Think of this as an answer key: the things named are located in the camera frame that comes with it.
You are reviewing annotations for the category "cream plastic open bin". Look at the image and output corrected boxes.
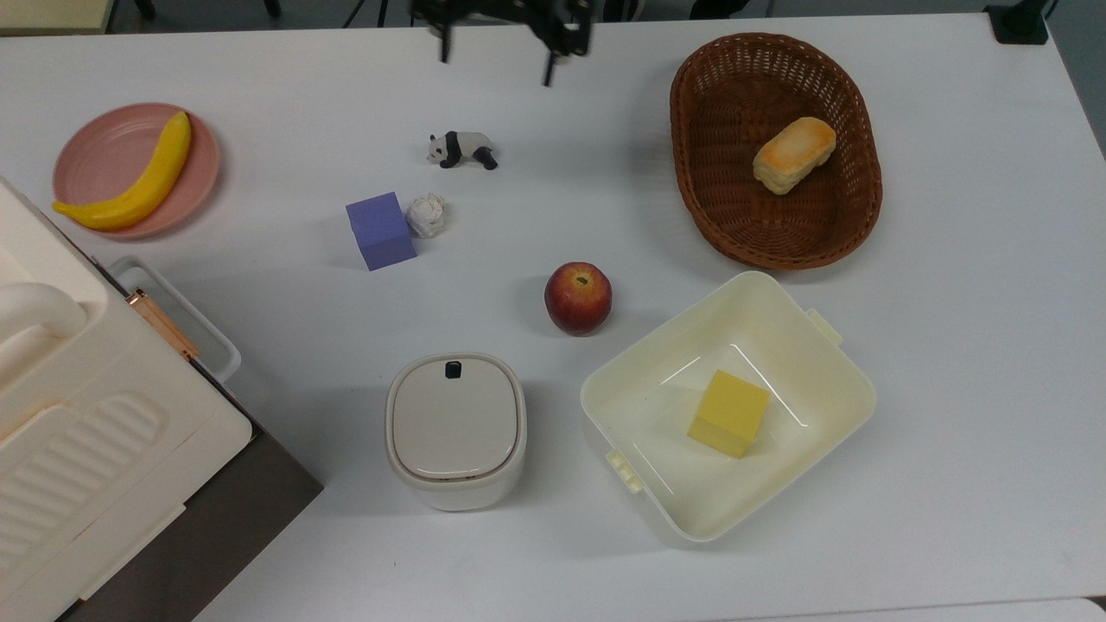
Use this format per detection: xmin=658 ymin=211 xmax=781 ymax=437
xmin=580 ymin=270 xmax=877 ymax=543

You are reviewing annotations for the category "red apple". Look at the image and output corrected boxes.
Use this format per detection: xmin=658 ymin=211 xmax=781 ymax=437
xmin=544 ymin=262 xmax=613 ymax=337

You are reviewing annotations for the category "purple cube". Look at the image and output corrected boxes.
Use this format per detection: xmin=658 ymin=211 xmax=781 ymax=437
xmin=346 ymin=192 xmax=417 ymax=272

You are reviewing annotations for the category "beige desk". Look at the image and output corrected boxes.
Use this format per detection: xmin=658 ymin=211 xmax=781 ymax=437
xmin=0 ymin=0 xmax=118 ymax=36

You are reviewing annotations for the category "brown wicker basket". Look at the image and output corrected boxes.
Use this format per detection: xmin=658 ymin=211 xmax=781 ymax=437
xmin=670 ymin=33 xmax=884 ymax=271

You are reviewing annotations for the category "white appliance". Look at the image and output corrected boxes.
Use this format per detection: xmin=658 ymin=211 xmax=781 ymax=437
xmin=0 ymin=177 xmax=253 ymax=622

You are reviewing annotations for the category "yellow toy banana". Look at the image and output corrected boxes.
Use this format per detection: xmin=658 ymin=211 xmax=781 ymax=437
xmin=52 ymin=111 xmax=193 ymax=232

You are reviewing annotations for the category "pink plate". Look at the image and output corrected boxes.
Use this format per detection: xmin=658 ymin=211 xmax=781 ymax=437
xmin=52 ymin=103 xmax=220 ymax=240

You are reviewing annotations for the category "small beige lidded trash can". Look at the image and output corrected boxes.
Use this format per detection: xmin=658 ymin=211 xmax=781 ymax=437
xmin=385 ymin=352 xmax=528 ymax=512

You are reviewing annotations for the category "toy bread loaf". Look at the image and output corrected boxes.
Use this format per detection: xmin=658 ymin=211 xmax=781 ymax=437
xmin=753 ymin=117 xmax=837 ymax=196

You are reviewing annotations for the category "dark brown wooden drawer box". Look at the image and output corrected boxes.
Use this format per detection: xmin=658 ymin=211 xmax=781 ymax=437
xmin=56 ymin=423 xmax=325 ymax=622

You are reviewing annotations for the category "yellow cube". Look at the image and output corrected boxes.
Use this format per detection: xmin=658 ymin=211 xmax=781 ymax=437
xmin=687 ymin=370 xmax=771 ymax=460

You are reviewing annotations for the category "toy panda figure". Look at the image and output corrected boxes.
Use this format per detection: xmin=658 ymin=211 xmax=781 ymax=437
xmin=426 ymin=130 xmax=499 ymax=171

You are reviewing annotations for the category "black stand base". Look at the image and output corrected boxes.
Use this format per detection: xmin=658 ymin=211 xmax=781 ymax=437
xmin=984 ymin=0 xmax=1052 ymax=45

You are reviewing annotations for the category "crumpled white paper ball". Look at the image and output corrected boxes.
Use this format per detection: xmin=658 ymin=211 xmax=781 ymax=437
xmin=405 ymin=193 xmax=448 ymax=239

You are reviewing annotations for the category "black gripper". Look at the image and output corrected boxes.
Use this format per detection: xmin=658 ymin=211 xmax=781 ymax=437
xmin=410 ymin=0 xmax=597 ymax=87

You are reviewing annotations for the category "white drawer handle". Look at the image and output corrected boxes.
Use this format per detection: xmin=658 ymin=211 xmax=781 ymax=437
xmin=108 ymin=257 xmax=243 ymax=385

